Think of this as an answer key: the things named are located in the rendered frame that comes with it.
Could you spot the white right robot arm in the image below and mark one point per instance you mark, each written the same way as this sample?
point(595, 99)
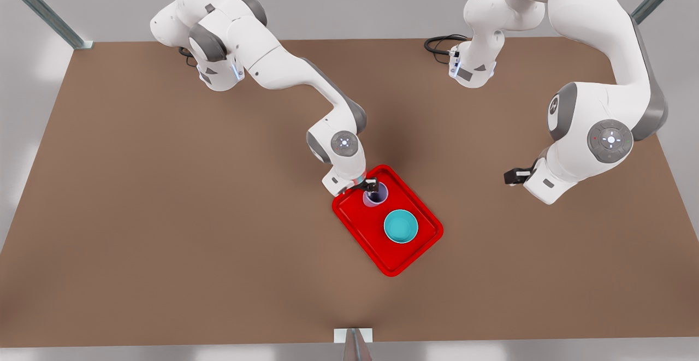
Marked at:
point(284, 66)

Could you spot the pale purple cup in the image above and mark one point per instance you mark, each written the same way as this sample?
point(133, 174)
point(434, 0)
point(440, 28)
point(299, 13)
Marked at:
point(375, 196)

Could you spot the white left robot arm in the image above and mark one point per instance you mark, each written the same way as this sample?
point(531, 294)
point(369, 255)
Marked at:
point(600, 39)

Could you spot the red rectangular tray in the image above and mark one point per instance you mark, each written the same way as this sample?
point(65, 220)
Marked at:
point(387, 220)

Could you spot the teal bowl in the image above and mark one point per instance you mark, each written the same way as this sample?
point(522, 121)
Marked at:
point(401, 226)

